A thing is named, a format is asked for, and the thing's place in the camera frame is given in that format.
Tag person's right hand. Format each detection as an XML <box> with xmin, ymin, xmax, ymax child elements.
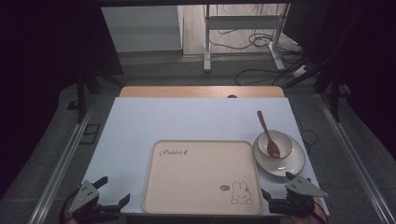
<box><xmin>306</xmin><ymin>199</ymin><xmax>328</xmax><ymax>224</ymax></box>

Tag thin black cable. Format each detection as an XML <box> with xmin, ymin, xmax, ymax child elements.
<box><xmin>293</xmin><ymin>115</ymin><xmax>319</xmax><ymax>154</ymax></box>

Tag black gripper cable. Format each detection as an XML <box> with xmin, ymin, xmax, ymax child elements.
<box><xmin>313</xmin><ymin>199</ymin><xmax>331</xmax><ymax>224</ymax></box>
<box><xmin>59</xmin><ymin>188</ymin><xmax>80</xmax><ymax>224</ymax></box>

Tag white power strip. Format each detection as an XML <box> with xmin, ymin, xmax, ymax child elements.
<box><xmin>291</xmin><ymin>64</ymin><xmax>310</xmax><ymax>79</ymax></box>

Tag wooden table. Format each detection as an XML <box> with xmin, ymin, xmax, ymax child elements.
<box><xmin>119</xmin><ymin>85</ymin><xmax>286</xmax><ymax>99</ymax></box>

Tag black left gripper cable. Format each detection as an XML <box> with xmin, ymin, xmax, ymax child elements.
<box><xmin>59</xmin><ymin>188</ymin><xmax>80</xmax><ymax>224</ymax></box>

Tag dark floor socket plate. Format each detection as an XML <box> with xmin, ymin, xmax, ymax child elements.
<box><xmin>78</xmin><ymin>123</ymin><xmax>102</xmax><ymax>146</ymax></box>

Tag beige tray with rabbit print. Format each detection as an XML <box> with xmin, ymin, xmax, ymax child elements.
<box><xmin>141</xmin><ymin>139</ymin><xmax>263</xmax><ymax>217</ymax></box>

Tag brown wooden spoon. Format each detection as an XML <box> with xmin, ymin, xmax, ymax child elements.
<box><xmin>256</xmin><ymin>110</ymin><xmax>281</xmax><ymax>159</ymax></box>

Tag white bowl with dark rim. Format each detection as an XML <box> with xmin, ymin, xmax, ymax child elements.
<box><xmin>256</xmin><ymin>129</ymin><xmax>293</xmax><ymax>160</ymax></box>

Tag black metal stand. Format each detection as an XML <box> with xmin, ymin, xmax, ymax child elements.
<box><xmin>75</xmin><ymin>69</ymin><xmax>126</xmax><ymax>124</ymax></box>
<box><xmin>283</xmin><ymin>6</ymin><xmax>365</xmax><ymax>123</ymax></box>

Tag aluminium floor rail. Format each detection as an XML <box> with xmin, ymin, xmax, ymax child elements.
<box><xmin>27</xmin><ymin>94</ymin><xmax>98</xmax><ymax>224</ymax></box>
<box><xmin>315</xmin><ymin>92</ymin><xmax>396</xmax><ymax>224</ymax></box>

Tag white cabinet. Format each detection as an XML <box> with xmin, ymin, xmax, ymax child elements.
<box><xmin>101</xmin><ymin>5</ymin><xmax>185</xmax><ymax>53</ymax></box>

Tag white metal desk frame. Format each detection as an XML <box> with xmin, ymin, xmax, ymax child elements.
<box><xmin>203</xmin><ymin>3</ymin><xmax>291</xmax><ymax>74</ymax></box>

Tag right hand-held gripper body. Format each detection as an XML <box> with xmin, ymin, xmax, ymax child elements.
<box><xmin>268</xmin><ymin>175</ymin><xmax>330</xmax><ymax>217</ymax></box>

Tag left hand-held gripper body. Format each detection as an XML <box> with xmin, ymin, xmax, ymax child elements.
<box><xmin>67</xmin><ymin>180</ymin><xmax>121</xmax><ymax>222</ymax></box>

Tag white plate with dark rim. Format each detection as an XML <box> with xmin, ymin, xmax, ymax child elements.
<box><xmin>252</xmin><ymin>133</ymin><xmax>306</xmax><ymax>178</ymax></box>

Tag white board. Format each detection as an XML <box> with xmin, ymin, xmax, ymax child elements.
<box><xmin>81</xmin><ymin>96</ymin><xmax>331</xmax><ymax>217</ymax></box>

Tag black floor cables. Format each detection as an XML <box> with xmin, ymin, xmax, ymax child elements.
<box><xmin>207</xmin><ymin>4</ymin><xmax>312</xmax><ymax>87</ymax></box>

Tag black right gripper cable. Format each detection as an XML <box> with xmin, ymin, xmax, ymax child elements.
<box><xmin>313</xmin><ymin>199</ymin><xmax>331</xmax><ymax>224</ymax></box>

